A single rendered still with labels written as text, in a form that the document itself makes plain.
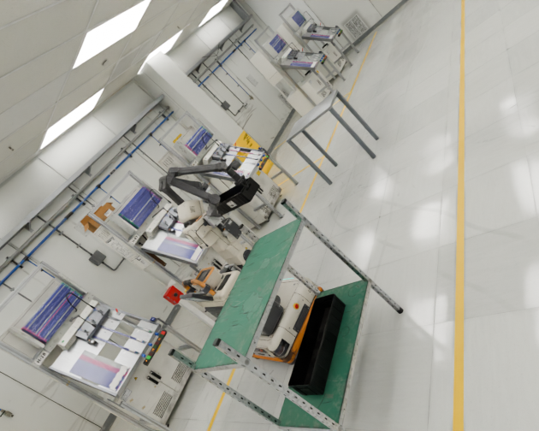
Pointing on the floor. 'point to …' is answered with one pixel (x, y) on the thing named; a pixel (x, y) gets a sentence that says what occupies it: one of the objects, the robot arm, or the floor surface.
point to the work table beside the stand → (338, 121)
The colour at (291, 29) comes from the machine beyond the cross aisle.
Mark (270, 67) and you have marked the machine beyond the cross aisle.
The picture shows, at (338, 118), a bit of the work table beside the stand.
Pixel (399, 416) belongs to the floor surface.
